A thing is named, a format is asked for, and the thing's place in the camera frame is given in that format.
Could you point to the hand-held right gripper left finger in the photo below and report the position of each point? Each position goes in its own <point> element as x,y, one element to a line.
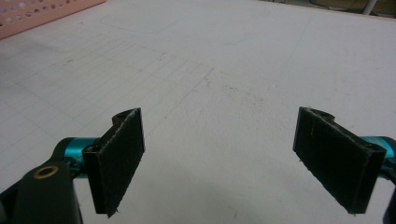
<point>118,161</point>

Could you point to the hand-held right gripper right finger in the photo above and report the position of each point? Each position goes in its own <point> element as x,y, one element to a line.
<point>336,161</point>

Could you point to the pink plastic basket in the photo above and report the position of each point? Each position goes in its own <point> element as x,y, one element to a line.
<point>37,15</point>

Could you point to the white grid mat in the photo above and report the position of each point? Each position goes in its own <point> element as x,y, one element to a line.
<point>218,62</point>

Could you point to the white metal stand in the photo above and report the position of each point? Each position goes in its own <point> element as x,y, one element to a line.
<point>370,6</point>

